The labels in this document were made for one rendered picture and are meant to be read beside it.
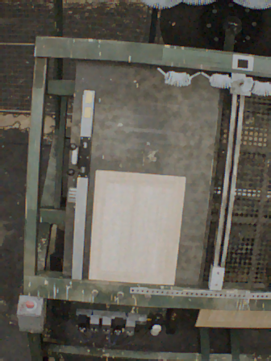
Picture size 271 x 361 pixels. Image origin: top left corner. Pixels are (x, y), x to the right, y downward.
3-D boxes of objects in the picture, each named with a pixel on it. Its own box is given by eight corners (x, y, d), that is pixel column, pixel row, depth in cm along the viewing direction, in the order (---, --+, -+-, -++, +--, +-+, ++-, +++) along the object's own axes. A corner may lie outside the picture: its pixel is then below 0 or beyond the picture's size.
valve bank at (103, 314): (68, 345, 305) (68, 321, 288) (71, 323, 315) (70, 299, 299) (161, 351, 307) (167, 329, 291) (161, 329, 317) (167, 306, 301)
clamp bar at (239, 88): (204, 284, 304) (210, 302, 280) (229, 54, 281) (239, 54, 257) (223, 285, 304) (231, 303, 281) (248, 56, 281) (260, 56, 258)
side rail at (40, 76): (26, 267, 306) (23, 275, 295) (38, 56, 285) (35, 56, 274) (37, 269, 306) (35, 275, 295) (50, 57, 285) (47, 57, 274)
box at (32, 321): (19, 332, 287) (16, 313, 275) (22, 313, 296) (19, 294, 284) (42, 334, 288) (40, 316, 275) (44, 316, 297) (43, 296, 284)
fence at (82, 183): (72, 276, 301) (72, 279, 297) (85, 89, 283) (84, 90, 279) (81, 277, 301) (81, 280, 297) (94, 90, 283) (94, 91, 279)
